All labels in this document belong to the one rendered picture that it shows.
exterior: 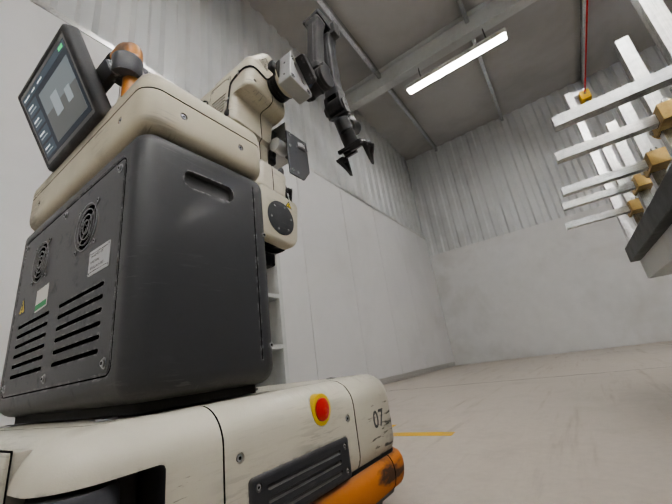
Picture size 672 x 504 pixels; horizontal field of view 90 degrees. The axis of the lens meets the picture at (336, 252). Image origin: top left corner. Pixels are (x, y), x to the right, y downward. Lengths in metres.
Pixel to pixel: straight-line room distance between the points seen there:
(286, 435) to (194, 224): 0.35
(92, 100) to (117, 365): 0.48
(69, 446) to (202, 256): 0.27
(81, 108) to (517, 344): 7.27
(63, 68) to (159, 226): 0.42
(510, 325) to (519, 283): 0.84
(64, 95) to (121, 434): 0.64
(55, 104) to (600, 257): 7.42
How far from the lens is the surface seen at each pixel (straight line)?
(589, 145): 1.30
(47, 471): 0.44
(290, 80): 1.12
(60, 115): 0.89
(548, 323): 7.43
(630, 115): 1.67
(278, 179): 1.04
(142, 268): 0.51
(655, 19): 1.23
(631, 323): 7.45
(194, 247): 0.55
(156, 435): 0.46
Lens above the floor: 0.31
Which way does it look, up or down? 19 degrees up
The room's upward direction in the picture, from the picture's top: 8 degrees counter-clockwise
